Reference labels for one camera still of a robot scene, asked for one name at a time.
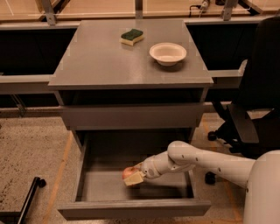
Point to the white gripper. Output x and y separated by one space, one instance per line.
149 168

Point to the red apple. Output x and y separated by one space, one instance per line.
130 173

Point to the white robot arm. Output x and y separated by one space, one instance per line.
227 172

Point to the open grey middle drawer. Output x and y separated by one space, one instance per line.
100 192

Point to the closed grey top drawer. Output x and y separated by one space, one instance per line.
133 117

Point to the grey drawer cabinet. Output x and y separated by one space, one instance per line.
98 70

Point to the white paper bowl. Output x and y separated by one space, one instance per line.
167 54

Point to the black office chair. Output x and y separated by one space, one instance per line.
252 120

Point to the green and yellow sponge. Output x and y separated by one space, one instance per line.
131 37

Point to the black stand leg with wheel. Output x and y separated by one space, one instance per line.
19 217

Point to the grey metal desk frame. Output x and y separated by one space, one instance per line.
34 34

